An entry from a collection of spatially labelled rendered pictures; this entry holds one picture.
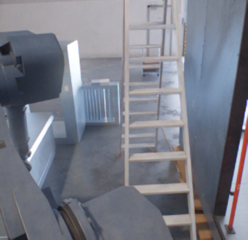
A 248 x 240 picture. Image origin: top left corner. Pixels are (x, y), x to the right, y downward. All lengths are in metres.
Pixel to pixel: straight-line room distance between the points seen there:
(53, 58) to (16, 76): 0.20
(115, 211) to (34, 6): 11.29
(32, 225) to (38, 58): 0.76
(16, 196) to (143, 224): 0.49
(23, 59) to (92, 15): 10.15
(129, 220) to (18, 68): 0.86
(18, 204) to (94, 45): 10.67
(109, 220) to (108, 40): 10.59
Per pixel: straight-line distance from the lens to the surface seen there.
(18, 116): 1.78
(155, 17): 11.27
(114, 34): 11.29
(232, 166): 2.05
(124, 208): 1.06
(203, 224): 2.54
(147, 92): 1.69
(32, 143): 2.93
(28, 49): 1.29
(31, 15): 12.02
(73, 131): 3.98
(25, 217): 0.97
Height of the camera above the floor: 2.00
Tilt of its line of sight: 24 degrees down
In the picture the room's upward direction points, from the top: 2 degrees counter-clockwise
